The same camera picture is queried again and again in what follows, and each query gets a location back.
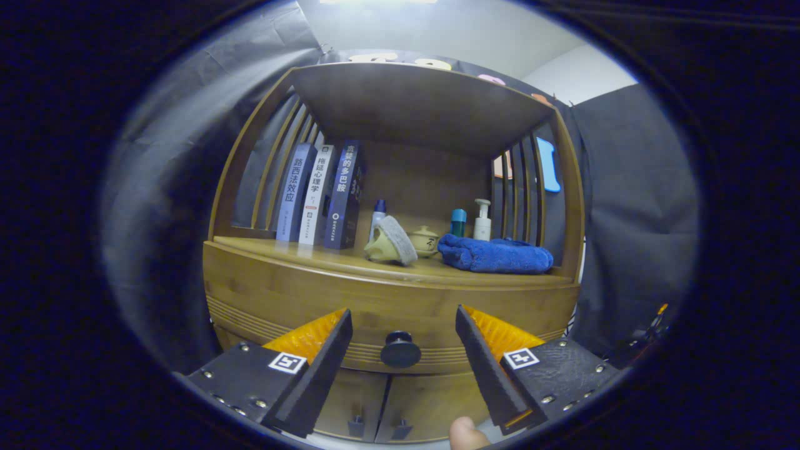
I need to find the light blue book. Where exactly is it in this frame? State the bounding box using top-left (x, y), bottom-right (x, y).
top-left (276, 142), bottom-right (318, 243)

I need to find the wooden countertop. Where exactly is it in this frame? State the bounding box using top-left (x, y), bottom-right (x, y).
top-left (212, 234), bottom-right (579, 289)

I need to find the white bottle with blue cap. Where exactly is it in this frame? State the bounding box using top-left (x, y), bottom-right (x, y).
top-left (370, 199), bottom-right (388, 241)

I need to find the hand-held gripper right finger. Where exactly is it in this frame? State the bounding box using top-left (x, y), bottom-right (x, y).
top-left (456, 304), bottom-right (621, 435)

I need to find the white pump bottle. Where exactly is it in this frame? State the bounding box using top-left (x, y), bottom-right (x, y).
top-left (472, 199), bottom-right (492, 241)

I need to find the white book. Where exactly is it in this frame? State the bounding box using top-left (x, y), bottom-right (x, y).
top-left (298, 144), bottom-right (337, 246)

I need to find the beige lidded tea cup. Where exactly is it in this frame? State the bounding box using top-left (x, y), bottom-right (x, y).
top-left (407, 225), bottom-right (440, 258)

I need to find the wooden drawer with black knob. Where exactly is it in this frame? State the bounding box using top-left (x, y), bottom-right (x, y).
top-left (203, 242), bottom-right (582, 376)

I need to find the black backdrop cloth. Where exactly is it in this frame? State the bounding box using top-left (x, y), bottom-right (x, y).
top-left (100, 0), bottom-right (699, 376)

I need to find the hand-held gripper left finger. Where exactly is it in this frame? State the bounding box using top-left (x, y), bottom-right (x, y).
top-left (172, 306), bottom-right (354, 438)

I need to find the wooden cabinet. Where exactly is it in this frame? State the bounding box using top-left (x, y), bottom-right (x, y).
top-left (202, 61), bottom-right (586, 444)

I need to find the dark blue book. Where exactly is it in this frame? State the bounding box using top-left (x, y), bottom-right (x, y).
top-left (323, 139), bottom-right (366, 250)

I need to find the black device with orange clip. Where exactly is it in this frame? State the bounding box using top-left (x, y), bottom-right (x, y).
top-left (616, 303), bottom-right (673, 363)

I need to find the folded blue towel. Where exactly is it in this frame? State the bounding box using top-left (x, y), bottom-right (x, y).
top-left (437, 234), bottom-right (554, 274)

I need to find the wooden cabinet door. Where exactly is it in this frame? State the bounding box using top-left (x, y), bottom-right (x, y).
top-left (375, 372), bottom-right (491, 444)
top-left (312, 367), bottom-right (391, 441)

